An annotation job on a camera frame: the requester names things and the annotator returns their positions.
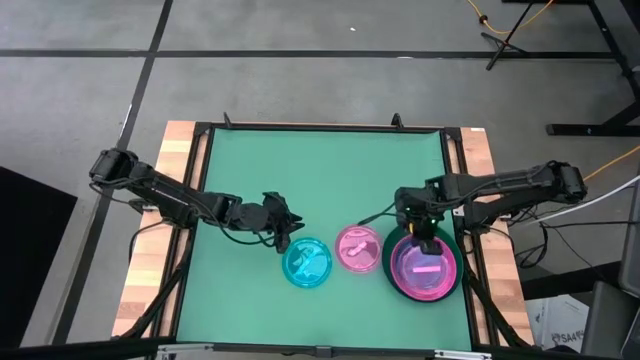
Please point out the white cardboard box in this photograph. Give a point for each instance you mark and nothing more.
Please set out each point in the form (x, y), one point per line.
(560, 320)

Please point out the opaque pink plate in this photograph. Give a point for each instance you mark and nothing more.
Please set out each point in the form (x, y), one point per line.
(424, 298)

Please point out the green table mat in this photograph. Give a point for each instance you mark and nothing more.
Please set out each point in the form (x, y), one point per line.
(320, 175)

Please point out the large clear pink plate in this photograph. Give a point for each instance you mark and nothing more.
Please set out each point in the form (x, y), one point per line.
(415, 280)

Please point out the black table clamp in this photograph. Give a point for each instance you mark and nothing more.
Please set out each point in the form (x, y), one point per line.
(397, 121)
(227, 121)

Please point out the dark teal bowl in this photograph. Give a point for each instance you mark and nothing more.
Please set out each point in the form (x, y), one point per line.
(387, 270)

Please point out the black table frame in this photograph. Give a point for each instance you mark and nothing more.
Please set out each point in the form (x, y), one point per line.
(325, 126)

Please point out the silver aluminium bracket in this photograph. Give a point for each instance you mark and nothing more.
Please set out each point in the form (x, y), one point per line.
(462, 354)
(180, 346)

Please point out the black floor mat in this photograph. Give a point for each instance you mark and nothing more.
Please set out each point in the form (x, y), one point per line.
(30, 250)

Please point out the grey chair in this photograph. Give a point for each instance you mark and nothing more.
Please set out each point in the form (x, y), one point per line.
(610, 320)

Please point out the black tripod stand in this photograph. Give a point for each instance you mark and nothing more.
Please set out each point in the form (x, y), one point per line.
(505, 42)

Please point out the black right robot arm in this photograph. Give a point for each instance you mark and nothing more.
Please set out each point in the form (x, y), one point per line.
(510, 182)

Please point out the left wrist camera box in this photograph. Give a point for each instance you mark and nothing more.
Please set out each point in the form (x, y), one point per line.
(276, 201)

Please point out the black floor stand frame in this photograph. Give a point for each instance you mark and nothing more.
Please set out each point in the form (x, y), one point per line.
(590, 130)

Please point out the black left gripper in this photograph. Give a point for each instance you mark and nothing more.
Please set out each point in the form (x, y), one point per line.
(255, 220)

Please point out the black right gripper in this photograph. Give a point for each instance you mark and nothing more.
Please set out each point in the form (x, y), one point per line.
(417, 205)

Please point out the small clear pink plate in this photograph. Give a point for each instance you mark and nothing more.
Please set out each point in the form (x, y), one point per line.
(367, 257)

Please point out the small clear blue plate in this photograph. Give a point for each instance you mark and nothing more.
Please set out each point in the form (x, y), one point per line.
(320, 272)

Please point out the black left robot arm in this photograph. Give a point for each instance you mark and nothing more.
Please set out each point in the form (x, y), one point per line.
(165, 192)

